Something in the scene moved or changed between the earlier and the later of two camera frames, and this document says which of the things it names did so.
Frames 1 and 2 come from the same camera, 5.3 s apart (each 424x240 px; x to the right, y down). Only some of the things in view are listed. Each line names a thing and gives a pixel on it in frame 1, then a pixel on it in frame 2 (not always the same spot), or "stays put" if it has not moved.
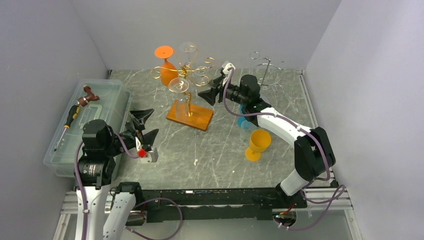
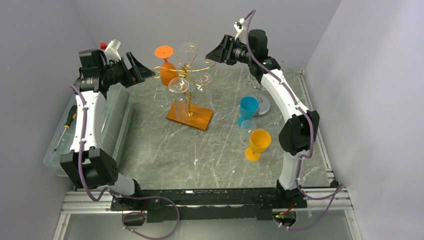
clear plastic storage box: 104,99 stays put
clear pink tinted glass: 180,85 stays put
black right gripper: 209,95 → 223,52
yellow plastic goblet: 259,141 stays put
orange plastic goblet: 168,71 stays put
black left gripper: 140,116 → 138,73
